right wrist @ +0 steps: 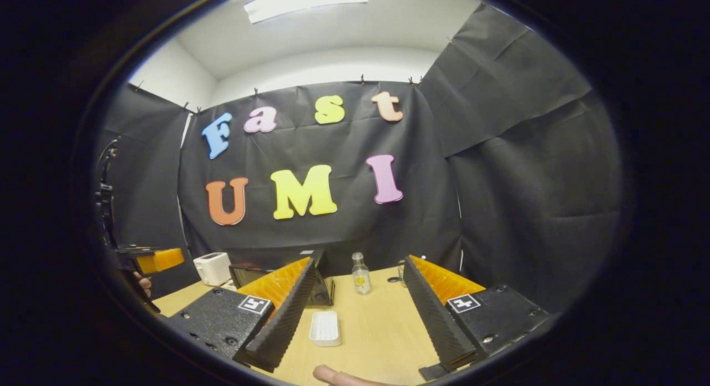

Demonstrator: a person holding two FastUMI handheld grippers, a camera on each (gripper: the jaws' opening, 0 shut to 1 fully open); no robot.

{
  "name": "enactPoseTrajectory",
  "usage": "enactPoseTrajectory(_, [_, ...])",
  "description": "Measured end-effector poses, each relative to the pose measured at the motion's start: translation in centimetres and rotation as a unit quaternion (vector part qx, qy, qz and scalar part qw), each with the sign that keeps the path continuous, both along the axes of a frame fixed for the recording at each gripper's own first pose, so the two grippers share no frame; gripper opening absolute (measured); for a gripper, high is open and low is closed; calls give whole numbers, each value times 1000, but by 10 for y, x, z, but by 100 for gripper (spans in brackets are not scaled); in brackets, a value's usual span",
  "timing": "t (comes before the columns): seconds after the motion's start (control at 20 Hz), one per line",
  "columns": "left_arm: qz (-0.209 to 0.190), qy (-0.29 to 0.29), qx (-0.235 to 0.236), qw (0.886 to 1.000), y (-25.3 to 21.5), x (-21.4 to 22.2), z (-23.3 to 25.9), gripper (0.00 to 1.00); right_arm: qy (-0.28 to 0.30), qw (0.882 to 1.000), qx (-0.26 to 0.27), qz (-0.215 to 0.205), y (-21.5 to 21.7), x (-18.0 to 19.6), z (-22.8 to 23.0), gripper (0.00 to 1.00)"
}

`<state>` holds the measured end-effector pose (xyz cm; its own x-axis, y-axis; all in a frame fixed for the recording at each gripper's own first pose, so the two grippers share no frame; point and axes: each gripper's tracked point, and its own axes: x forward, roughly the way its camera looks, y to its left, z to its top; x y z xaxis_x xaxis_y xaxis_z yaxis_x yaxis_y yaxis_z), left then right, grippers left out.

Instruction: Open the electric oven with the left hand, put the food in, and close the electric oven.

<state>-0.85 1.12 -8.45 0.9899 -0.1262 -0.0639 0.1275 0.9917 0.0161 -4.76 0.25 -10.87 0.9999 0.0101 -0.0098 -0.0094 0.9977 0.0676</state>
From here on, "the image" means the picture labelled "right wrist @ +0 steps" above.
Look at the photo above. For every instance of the white rectangular plate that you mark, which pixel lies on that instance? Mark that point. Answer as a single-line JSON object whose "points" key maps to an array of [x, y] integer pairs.
{"points": [[325, 328]]}

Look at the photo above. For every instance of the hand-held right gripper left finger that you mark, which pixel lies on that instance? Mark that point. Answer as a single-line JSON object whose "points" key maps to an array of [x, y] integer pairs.
{"points": [[283, 319]]}

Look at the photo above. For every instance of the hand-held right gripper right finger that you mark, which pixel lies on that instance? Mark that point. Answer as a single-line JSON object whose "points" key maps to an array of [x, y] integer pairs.
{"points": [[438, 319]]}

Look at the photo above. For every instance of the ceiling light panel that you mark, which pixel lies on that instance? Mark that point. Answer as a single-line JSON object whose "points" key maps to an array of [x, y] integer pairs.
{"points": [[305, 0]]}

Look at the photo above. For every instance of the white toaster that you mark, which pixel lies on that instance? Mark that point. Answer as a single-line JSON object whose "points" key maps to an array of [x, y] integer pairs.
{"points": [[212, 268]]}

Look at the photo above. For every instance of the black electric oven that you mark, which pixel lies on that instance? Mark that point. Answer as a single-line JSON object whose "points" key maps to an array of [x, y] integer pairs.
{"points": [[247, 276]]}

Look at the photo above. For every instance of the clear bottle with flower label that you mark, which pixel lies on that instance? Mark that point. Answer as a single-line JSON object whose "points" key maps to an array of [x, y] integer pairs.
{"points": [[361, 278]]}

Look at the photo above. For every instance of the black backdrop cloth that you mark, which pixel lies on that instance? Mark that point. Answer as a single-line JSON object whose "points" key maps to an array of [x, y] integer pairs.
{"points": [[527, 181]]}

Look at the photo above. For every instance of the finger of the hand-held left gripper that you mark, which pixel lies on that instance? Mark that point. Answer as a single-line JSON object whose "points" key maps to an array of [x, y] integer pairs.
{"points": [[161, 260]]}

